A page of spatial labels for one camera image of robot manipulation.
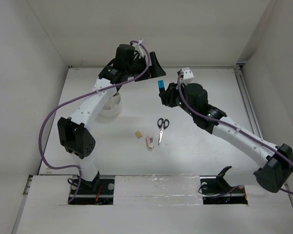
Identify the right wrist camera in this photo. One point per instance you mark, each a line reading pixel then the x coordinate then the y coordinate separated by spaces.
pixel 186 75

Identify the tan eraser block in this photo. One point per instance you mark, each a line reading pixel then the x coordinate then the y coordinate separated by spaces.
pixel 138 134

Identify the white round divided container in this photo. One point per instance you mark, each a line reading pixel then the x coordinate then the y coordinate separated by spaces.
pixel 113 107

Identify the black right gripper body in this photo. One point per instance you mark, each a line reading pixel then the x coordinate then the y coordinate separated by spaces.
pixel 177 102

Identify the aluminium rail at right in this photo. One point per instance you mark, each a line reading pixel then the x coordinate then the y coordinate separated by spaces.
pixel 255 128

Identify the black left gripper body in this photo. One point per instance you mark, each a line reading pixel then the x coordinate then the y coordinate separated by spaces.
pixel 138 66

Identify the black handled scissors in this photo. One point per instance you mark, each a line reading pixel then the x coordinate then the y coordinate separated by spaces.
pixel 162 125

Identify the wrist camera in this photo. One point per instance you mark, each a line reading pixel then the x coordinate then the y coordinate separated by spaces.
pixel 139 47
pixel 186 75

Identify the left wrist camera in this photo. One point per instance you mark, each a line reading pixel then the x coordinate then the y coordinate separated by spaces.
pixel 139 47

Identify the blue black highlighter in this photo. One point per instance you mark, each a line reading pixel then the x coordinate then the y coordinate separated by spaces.
pixel 161 86

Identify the pink white stapler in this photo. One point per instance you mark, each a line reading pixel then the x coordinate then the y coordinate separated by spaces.
pixel 150 142

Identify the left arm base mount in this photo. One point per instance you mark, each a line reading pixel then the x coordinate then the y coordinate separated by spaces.
pixel 102 195

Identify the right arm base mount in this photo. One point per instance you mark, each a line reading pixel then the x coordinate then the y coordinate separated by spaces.
pixel 216 191

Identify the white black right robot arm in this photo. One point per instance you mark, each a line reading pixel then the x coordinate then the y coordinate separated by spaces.
pixel 274 163

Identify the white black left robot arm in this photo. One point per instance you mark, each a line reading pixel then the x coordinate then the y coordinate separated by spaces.
pixel 74 131

